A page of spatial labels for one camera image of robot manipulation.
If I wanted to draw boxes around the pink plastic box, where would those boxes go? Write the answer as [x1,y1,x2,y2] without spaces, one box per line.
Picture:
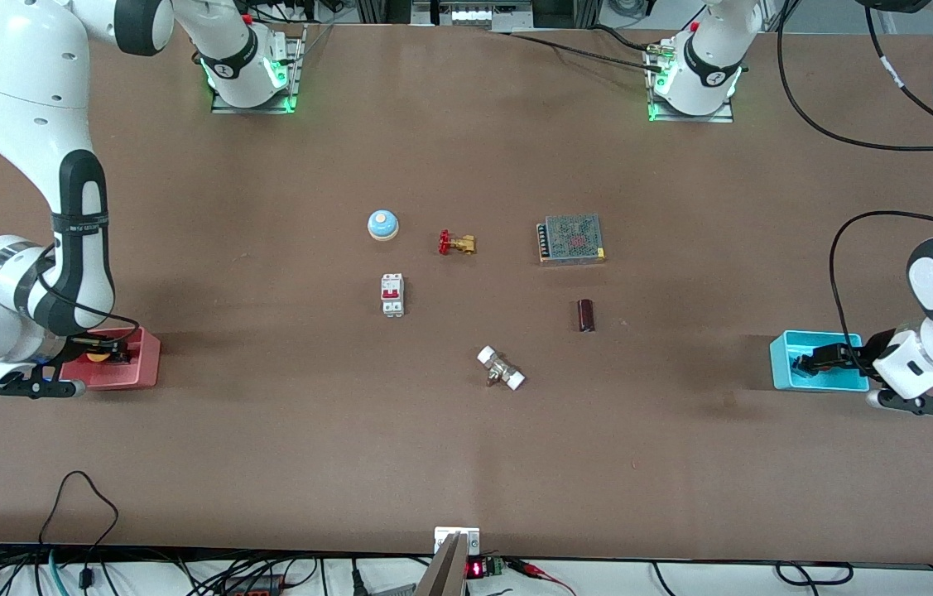
[60,327,161,390]

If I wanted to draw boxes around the cyan plastic box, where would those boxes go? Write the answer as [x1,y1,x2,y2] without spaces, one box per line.
[769,330,870,392]

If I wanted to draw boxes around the black orange power strip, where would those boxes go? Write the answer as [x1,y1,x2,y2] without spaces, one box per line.
[222,574,286,596]

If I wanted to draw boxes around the metal mesh power supply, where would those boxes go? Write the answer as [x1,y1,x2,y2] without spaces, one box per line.
[537,214,606,266]

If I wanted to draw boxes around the metal fitting white caps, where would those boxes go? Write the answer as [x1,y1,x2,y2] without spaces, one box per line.
[477,346,526,392]

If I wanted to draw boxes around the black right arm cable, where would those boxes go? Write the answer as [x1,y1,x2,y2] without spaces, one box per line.
[0,240,141,334]

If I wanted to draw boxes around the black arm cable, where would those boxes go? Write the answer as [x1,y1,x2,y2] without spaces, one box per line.
[777,0,933,369]
[0,240,141,334]

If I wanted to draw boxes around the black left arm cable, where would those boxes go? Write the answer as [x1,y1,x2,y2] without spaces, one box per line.
[777,0,933,369]

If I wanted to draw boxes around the black looped cable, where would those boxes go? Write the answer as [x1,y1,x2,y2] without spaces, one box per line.
[37,470,121,596]

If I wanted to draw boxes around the teal cable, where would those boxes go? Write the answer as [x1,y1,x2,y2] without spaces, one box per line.
[47,546,71,596]

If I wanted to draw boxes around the black coiled floor cable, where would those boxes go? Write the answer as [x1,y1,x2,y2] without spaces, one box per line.
[774,560,854,587]

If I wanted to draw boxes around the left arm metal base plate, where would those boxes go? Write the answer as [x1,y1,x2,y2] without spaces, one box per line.
[647,41,734,123]

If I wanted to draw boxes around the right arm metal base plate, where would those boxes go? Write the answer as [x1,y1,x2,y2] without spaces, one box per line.
[211,25,305,114]

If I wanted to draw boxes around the red clip lead wire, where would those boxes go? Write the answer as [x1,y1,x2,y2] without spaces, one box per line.
[506,558,576,596]

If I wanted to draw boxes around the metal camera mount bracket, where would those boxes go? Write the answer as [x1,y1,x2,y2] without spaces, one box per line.
[416,526,482,596]

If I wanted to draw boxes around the black braided table cable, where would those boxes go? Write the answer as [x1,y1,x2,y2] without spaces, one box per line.
[507,25,667,72]

